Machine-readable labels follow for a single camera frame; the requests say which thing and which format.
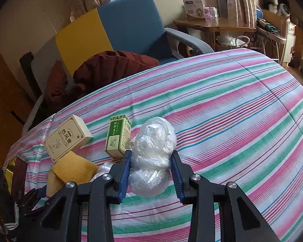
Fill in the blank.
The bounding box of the yellow sponge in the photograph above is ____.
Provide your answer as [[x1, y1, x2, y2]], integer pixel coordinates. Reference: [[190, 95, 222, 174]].
[[52, 151, 98, 185], [46, 170, 64, 197]]

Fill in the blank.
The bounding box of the beige ointment box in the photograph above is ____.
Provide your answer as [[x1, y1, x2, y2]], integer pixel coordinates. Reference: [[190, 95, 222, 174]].
[[44, 115, 93, 163]]

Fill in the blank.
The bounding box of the green medicine box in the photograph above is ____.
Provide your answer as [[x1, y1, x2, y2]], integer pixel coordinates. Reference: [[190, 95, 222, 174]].
[[105, 115, 131, 158]]

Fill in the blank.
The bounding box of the white plastic bag ball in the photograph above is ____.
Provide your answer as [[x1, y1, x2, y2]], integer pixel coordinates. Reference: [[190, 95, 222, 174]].
[[128, 116, 177, 197]]

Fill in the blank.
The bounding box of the striped bed sheet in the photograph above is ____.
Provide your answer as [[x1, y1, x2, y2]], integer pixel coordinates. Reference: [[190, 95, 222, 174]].
[[6, 49, 303, 241]]

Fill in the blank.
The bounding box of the wooden wardrobe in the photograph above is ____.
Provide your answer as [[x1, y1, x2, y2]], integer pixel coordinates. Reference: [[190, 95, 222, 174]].
[[0, 53, 33, 168]]

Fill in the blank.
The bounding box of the dark red jacket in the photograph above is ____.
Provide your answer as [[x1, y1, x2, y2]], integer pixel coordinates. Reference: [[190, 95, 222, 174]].
[[44, 51, 160, 113]]

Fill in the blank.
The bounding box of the wooden shelf unit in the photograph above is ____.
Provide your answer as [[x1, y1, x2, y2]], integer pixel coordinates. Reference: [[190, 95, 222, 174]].
[[256, 0, 296, 64]]

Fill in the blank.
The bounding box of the wooden desk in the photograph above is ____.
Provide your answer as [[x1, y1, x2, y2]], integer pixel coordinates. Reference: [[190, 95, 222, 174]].
[[173, 18, 256, 51]]

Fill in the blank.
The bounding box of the multicolour armchair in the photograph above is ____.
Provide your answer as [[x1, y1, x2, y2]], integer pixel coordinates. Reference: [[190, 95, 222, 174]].
[[19, 0, 212, 134]]

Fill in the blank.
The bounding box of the white round fan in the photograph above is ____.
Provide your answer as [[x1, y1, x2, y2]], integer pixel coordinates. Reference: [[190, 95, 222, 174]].
[[278, 3, 291, 18]]

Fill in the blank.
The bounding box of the white box on desk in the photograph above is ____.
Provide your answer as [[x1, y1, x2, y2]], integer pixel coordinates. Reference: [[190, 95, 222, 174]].
[[183, 0, 205, 20]]

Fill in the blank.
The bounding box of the patterned curtain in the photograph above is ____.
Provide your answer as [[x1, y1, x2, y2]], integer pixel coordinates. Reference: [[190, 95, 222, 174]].
[[217, 0, 256, 28]]

